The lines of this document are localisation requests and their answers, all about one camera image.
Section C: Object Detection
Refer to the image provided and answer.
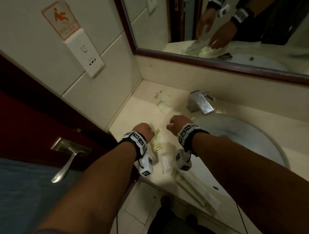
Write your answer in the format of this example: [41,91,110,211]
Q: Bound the person's right hand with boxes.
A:
[166,115,193,138]

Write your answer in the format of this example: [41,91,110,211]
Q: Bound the person's left hand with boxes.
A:
[131,123,155,143]

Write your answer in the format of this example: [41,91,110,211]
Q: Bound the pile of cream amenity packets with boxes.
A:
[147,90,175,175]

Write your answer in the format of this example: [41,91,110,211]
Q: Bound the long cream toothbrush packet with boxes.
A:
[172,167,211,209]

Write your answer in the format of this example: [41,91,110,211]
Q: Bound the person's left forearm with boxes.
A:
[36,142,138,234]

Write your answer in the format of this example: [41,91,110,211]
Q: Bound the person's right forearm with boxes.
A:
[192,132,309,234]

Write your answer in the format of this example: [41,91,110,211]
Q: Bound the chrome faucet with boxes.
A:
[187,90,216,115]

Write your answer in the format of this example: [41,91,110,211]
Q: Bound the white sink basin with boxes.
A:
[191,112,290,193]

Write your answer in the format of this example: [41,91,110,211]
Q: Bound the dark trousers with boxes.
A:
[147,195,218,234]

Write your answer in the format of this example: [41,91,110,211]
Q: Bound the wooden framed mirror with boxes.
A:
[114,0,309,87]

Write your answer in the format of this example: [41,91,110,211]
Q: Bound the dark wooden door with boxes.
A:
[0,55,116,234]

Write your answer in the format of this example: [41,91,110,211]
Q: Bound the orange warning sticker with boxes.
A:
[41,0,81,41]

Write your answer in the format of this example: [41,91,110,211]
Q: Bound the silver door handle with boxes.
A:
[51,137,93,184]

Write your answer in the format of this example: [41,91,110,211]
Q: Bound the white wall socket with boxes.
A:
[64,28,106,79]

